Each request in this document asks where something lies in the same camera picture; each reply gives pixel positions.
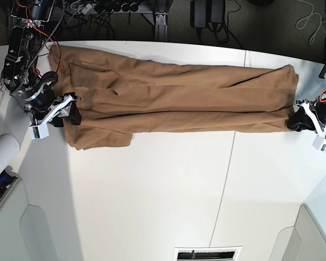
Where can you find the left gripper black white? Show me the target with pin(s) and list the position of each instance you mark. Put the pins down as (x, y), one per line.
(310, 116)

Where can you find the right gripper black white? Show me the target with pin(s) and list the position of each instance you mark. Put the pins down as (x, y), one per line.
(40, 104)

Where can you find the brown t-shirt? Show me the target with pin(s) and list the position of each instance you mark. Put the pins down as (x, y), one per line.
(121, 96)

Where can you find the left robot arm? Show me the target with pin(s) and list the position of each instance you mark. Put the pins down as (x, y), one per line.
(323, 70)

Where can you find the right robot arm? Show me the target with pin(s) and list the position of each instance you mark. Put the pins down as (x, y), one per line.
(32, 90)

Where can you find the white paper roll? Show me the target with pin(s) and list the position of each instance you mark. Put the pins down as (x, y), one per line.
(9, 148)

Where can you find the white power strip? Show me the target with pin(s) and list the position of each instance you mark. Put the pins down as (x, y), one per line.
(84, 9)

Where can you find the grey right chair back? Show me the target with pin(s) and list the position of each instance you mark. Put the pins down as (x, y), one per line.
(305, 240)

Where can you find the grey chair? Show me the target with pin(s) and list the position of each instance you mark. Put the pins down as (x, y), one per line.
(24, 232)
(305, 240)

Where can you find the grey left chair back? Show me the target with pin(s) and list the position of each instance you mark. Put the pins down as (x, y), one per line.
(24, 232)

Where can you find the aluminium table leg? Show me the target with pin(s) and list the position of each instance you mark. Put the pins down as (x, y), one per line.
(159, 22)

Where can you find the black power adapter right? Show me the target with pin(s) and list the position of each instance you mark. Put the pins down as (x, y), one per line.
(217, 11)

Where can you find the black power adapter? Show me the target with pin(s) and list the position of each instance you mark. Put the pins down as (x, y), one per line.
(198, 13)
(217, 11)

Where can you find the black power adapter left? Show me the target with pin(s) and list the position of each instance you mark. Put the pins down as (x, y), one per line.
(198, 13)

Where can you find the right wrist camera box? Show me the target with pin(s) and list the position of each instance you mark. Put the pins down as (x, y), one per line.
(39, 131)

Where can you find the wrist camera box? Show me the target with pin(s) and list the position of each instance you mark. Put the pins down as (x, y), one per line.
(319, 143)
(39, 131)

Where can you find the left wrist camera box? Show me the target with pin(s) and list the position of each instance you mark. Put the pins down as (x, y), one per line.
(319, 143)

